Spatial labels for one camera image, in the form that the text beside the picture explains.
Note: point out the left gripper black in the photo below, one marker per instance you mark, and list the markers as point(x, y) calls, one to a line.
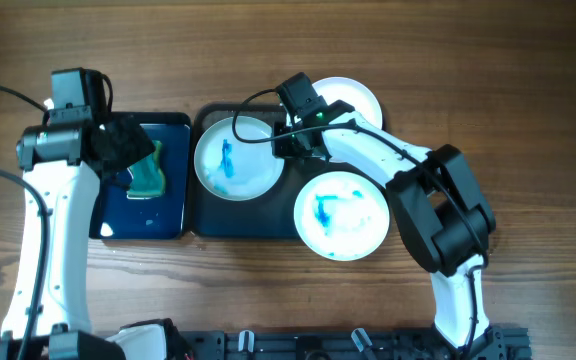
point(133, 140)

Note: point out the green yellow sponge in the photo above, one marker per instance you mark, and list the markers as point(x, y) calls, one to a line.
point(147, 178)

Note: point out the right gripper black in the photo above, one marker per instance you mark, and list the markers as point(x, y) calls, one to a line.
point(282, 149)

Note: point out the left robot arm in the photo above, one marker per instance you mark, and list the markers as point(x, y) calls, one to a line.
point(63, 160)

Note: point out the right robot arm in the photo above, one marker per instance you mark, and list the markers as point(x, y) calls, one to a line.
point(442, 216)

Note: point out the white plate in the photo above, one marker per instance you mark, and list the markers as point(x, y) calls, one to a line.
point(353, 95)
point(233, 170)
point(341, 216)

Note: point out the dark blue water tray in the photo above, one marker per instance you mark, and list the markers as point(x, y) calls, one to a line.
point(162, 218)

